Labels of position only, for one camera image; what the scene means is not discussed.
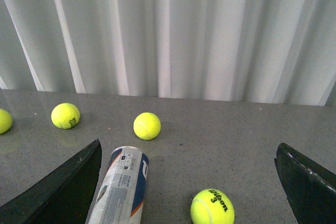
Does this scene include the clear Wilson tennis ball can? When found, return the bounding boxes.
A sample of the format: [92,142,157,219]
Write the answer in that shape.
[88,146,149,223]

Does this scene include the Roland Garros tennis ball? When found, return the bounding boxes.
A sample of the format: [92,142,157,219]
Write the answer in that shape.
[51,103,80,130]

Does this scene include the white pleated curtain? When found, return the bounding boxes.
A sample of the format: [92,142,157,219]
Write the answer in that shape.
[1,0,335,106]

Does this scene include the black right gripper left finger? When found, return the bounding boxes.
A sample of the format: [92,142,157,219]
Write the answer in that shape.
[1,140,102,223]

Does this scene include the far left tennis ball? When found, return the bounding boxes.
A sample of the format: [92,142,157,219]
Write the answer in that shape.
[0,109,13,134]

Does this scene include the plain yellow tennis ball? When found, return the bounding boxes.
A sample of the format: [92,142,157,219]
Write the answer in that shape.
[133,112,161,141]

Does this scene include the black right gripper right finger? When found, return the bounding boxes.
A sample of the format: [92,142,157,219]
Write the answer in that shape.
[275,143,335,223]

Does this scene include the Wilson 3 tennis ball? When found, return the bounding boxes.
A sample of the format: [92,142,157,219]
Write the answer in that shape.
[191,188,235,224]

